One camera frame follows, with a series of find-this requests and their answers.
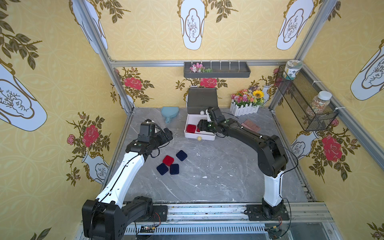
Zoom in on grey wall shelf tray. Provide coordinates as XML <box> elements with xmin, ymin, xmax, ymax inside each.
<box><xmin>184</xmin><ymin>61</ymin><xmax>251</xmax><ymax>79</ymax></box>

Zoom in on glass jar white lid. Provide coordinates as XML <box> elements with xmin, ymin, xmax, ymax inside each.
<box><xmin>307</xmin><ymin>91</ymin><xmax>332</xmax><ymax>116</ymax></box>

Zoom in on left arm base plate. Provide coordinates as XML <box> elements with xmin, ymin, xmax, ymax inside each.
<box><xmin>150</xmin><ymin>205</ymin><xmax>168</xmax><ymax>223</ymax></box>

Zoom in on navy brooch box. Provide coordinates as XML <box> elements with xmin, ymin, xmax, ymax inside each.
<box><xmin>170</xmin><ymin>164</ymin><xmax>180</xmax><ymax>175</ymax></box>
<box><xmin>176</xmin><ymin>150</ymin><xmax>188</xmax><ymax>162</ymax></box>
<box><xmin>157</xmin><ymin>163</ymin><xmax>169</xmax><ymax>176</ymax></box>

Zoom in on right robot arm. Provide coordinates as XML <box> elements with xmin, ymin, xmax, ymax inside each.
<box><xmin>198</xmin><ymin>107</ymin><xmax>288</xmax><ymax>219</ymax></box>

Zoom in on small circuit board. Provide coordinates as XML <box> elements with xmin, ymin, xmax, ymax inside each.
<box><xmin>139</xmin><ymin>225</ymin><xmax>157</xmax><ymax>234</ymax></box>

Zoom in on three-drawer storage cabinet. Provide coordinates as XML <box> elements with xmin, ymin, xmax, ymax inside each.
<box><xmin>184</xmin><ymin>87</ymin><xmax>218</xmax><ymax>141</ymax></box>

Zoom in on black wire basket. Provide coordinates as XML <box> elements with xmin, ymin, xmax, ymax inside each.
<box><xmin>275</xmin><ymin>65</ymin><xmax>339</xmax><ymax>132</ymax></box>

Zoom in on flowers in white fence planter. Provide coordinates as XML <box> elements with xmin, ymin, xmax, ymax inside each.
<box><xmin>230</xmin><ymin>88</ymin><xmax>265</xmax><ymax>117</ymax></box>

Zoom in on pink flowers on shelf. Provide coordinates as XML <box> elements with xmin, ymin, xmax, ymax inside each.
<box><xmin>190</xmin><ymin>63</ymin><xmax>213</xmax><ymax>73</ymax></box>

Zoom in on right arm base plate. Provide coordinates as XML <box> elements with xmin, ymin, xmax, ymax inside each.
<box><xmin>244</xmin><ymin>204</ymin><xmax>291</xmax><ymax>221</ymax></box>

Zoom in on jar with patterned lid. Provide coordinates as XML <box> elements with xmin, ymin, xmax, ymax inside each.
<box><xmin>282</xmin><ymin>60</ymin><xmax>303</xmax><ymax>80</ymax></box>

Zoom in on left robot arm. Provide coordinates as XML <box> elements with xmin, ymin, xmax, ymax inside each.
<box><xmin>82</xmin><ymin>119</ymin><xmax>173</xmax><ymax>240</ymax></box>

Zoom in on blue dustpan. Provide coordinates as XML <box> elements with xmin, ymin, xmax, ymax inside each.
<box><xmin>161</xmin><ymin>107</ymin><xmax>179</xmax><ymax>124</ymax></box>

